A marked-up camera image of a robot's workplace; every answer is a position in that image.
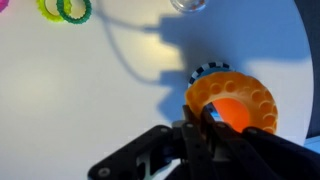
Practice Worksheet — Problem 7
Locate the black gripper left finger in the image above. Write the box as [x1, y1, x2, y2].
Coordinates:
[182, 105, 200, 128]

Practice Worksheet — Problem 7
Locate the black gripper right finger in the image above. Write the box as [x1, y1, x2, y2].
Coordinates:
[200, 105, 220, 129]

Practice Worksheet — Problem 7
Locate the orange dimpled ring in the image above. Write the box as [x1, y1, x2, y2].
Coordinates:
[184, 71, 279, 135]

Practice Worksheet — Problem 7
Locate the blue checkered stack base ring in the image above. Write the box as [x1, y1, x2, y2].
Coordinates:
[187, 61, 235, 88]

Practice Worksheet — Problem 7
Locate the clear ring with beads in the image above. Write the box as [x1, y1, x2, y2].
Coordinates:
[170, 0, 207, 14]

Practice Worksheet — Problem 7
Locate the dark green spiky ring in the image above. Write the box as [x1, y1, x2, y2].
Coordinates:
[56, 0, 93, 25]

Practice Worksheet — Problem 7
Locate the yellow green spiky ring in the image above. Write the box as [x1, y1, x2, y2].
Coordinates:
[35, 0, 72, 23]

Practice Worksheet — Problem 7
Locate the pink ribbed ring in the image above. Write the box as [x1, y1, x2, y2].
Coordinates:
[0, 0, 10, 14]

